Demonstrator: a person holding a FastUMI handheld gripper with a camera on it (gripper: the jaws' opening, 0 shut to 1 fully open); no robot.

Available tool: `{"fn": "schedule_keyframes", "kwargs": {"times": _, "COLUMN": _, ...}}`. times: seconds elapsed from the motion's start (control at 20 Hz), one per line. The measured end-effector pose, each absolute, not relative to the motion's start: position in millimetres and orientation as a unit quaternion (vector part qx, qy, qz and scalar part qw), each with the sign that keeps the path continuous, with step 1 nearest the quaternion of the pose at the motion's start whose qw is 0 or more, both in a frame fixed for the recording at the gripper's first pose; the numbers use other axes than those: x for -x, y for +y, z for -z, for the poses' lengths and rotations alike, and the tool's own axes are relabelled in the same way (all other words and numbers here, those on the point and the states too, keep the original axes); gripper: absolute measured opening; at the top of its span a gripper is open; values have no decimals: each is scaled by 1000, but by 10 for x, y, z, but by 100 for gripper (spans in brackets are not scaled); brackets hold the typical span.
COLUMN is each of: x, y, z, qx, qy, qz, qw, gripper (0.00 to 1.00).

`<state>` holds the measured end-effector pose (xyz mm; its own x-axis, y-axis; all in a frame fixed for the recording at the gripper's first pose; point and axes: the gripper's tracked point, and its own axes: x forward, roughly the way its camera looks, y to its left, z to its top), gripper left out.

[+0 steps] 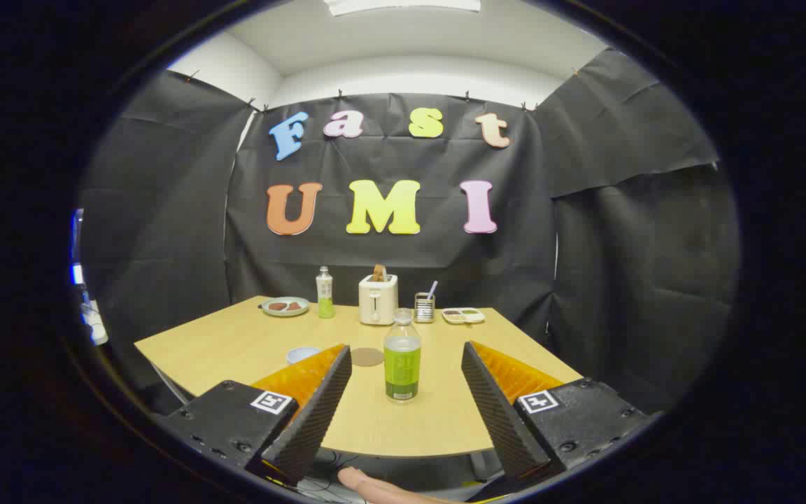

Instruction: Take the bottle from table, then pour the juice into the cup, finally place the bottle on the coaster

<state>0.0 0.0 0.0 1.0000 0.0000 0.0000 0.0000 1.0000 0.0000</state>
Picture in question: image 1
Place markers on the green label juice bottle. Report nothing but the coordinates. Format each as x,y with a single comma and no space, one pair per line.
403,371

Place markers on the cream toaster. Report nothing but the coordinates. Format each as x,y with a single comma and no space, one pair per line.
378,304

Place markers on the brown bread slice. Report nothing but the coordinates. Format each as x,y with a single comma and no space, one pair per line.
379,273

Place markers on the white and blue equipment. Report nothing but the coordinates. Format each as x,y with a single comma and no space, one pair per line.
94,318

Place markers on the white divided snack tray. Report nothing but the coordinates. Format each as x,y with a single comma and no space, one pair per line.
463,316

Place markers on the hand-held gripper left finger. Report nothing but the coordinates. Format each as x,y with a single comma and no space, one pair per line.
319,413

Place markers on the wooden table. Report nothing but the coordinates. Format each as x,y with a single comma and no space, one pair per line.
235,343

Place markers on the white cup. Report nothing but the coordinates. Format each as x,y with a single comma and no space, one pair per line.
301,354

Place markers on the ceiling light panel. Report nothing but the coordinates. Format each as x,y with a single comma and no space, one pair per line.
403,5

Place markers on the grey plate with meat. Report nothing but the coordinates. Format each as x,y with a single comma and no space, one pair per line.
285,312

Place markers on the slim white label drink bottle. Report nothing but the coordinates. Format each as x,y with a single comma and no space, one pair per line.
325,294

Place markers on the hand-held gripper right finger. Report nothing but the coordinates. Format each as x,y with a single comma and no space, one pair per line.
497,413

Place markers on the metal utensil holder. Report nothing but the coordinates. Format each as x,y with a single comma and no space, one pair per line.
424,309

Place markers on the round brown coaster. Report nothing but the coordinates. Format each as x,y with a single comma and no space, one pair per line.
368,357

